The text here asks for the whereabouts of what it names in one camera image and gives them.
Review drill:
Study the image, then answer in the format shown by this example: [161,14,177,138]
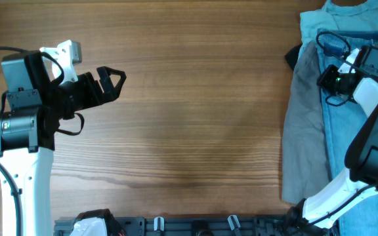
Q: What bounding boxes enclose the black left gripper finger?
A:
[100,78,121,102]
[96,66,127,89]

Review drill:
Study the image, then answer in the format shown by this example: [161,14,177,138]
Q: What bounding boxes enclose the light blue denim jeans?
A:
[317,33,378,236]

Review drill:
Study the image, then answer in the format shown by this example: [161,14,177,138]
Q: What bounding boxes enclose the light teal shirt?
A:
[299,0,378,54]

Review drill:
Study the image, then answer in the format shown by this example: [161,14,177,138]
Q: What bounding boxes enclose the grey shorts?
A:
[282,42,331,204]

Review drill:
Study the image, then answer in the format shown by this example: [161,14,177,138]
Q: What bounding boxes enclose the black mounting rail base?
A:
[53,209,341,236]

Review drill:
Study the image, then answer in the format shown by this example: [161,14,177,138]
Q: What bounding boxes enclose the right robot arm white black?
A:
[285,65,378,235]

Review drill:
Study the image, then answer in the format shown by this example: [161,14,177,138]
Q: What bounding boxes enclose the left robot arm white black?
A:
[0,49,127,235]

